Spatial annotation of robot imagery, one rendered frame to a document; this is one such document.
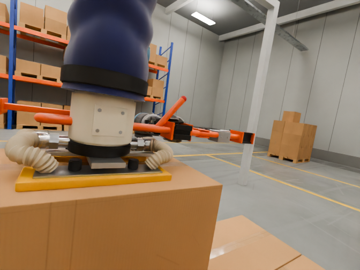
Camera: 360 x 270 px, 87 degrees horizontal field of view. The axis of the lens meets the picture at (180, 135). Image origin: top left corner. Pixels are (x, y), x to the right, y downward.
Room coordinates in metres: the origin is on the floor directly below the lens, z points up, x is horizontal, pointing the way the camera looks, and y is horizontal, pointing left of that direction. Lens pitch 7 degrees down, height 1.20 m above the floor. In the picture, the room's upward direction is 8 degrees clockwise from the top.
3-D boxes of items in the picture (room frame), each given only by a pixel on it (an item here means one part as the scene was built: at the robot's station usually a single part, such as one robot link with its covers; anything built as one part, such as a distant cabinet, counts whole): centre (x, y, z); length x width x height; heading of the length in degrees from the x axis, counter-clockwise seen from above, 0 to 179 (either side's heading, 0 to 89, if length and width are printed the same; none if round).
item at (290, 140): (7.00, -4.09, 0.87); 1.20 x 1.01 x 1.74; 128
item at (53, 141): (0.55, 0.23, 1.07); 0.34 x 0.25 x 0.06; 123
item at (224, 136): (0.80, -0.16, 1.12); 0.07 x 0.07 x 0.04; 33
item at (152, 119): (0.80, 0.09, 1.12); 0.12 x 0.09 x 0.08; 33
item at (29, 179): (0.47, 0.17, 1.03); 0.34 x 0.10 x 0.05; 123
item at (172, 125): (0.69, 0.02, 1.13); 0.10 x 0.08 x 0.06; 33
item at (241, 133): (0.87, -0.28, 1.12); 0.08 x 0.07 x 0.05; 123
